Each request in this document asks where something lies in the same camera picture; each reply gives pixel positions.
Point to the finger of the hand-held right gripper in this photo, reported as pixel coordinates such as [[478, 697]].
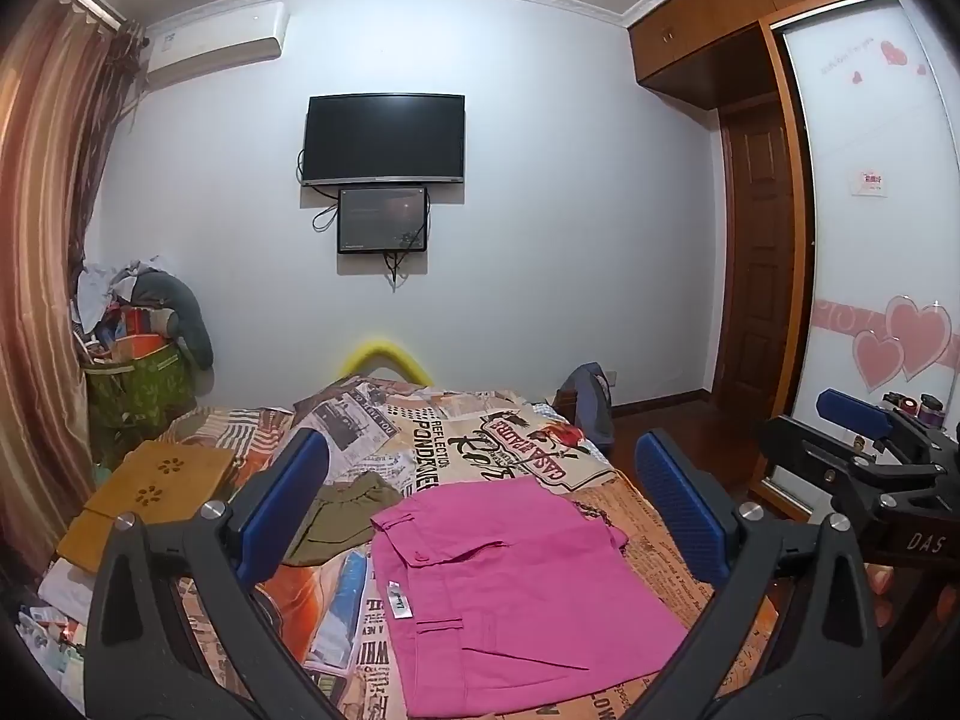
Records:
[[851, 409], [817, 465]]

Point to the wooden overhead cabinet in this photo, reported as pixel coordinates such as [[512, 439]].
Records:
[[697, 22]]

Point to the green fabric bag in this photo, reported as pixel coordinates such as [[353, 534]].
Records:
[[142, 397]]

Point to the striped brown curtain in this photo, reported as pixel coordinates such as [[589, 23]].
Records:
[[45, 255]]

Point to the pile of clothes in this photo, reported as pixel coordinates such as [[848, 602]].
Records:
[[161, 300]]

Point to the pink pants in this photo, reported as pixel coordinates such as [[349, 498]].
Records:
[[525, 585]]

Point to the black wall television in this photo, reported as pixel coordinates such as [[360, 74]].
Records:
[[382, 139]]

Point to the wooden lap tray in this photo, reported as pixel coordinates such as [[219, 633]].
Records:
[[157, 487]]

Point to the olive green pants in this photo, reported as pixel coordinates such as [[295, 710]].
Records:
[[341, 514]]

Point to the yellow foam pad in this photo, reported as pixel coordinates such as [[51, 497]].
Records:
[[382, 354]]

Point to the white air conditioner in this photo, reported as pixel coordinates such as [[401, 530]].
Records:
[[217, 41]]

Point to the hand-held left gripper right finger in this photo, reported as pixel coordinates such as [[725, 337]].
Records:
[[679, 510]]

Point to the small black wall monitor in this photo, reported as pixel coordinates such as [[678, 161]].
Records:
[[382, 219]]

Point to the blue backpack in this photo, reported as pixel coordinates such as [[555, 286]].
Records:
[[589, 405]]

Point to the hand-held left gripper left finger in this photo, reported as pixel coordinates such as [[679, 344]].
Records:
[[289, 495]]

